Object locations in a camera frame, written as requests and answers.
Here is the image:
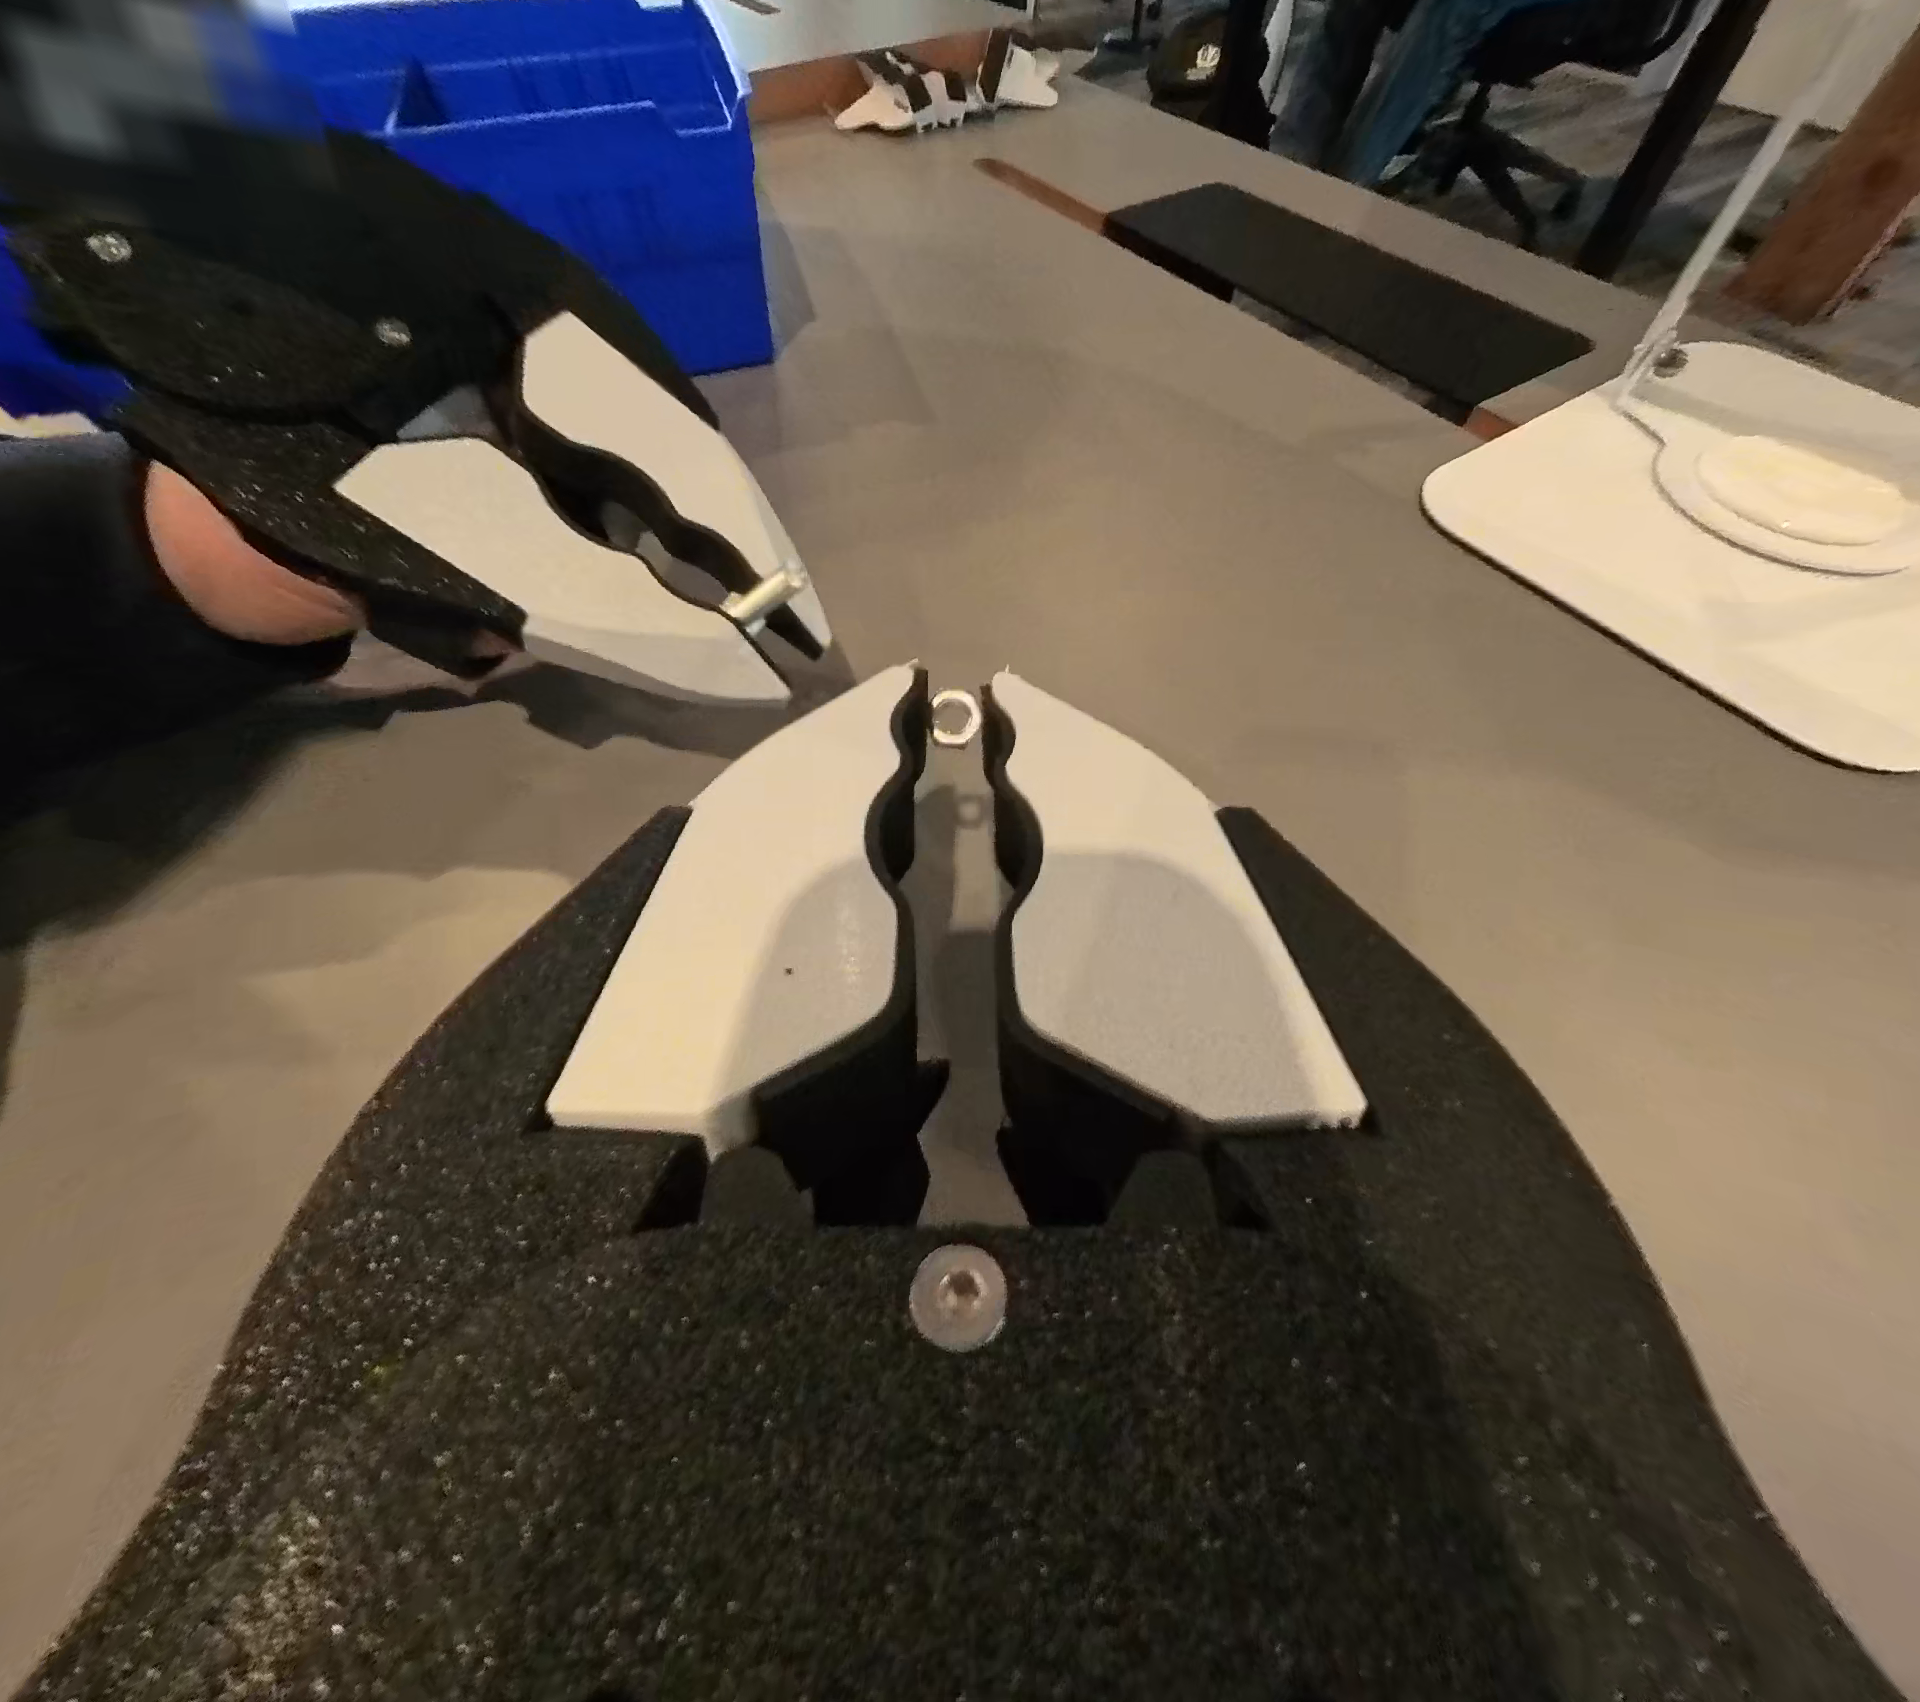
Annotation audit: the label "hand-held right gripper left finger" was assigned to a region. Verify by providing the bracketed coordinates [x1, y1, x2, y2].
[545, 665, 951, 1156]

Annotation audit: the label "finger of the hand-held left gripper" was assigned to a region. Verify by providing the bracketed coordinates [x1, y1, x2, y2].
[332, 431, 799, 706]
[514, 306, 840, 665]

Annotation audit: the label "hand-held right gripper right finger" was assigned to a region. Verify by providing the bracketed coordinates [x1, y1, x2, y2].
[982, 666, 1373, 1146]

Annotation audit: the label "person's left forearm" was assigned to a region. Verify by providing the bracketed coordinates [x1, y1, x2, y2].
[0, 431, 362, 834]

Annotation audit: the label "person's left hand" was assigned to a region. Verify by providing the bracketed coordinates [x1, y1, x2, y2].
[146, 476, 366, 651]

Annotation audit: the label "blue plastic bin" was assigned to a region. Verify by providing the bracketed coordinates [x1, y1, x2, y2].
[289, 0, 779, 381]

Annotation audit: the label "white and black plastic parts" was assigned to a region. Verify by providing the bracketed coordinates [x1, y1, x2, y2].
[832, 35, 1065, 140]

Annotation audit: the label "white document stand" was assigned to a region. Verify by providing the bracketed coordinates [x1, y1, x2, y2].
[1423, 0, 1920, 779]

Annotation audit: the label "black backpack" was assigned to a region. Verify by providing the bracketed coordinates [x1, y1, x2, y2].
[1146, 5, 1279, 107]

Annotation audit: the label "black desk mat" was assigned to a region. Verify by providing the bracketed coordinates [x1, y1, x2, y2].
[1105, 182, 1596, 431]

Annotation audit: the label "black office chair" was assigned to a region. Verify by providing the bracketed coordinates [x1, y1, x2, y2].
[1394, 0, 1698, 253]

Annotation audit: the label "wooden post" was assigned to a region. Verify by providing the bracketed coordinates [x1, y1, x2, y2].
[1725, 66, 1920, 329]

